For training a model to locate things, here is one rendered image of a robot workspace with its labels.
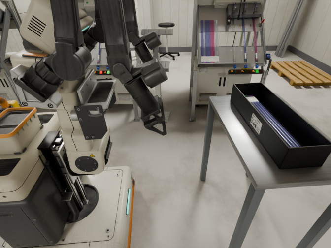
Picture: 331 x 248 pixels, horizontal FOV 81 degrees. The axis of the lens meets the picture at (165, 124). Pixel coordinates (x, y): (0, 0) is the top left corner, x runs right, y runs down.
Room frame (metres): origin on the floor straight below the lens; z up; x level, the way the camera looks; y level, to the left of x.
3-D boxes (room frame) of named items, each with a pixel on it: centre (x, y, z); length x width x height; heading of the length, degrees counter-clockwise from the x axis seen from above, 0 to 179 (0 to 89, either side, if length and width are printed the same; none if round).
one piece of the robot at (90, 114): (0.76, 0.30, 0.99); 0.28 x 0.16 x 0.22; 3
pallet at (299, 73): (3.37, -2.45, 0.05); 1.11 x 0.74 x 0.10; 176
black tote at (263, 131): (0.80, -0.51, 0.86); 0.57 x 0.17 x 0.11; 3
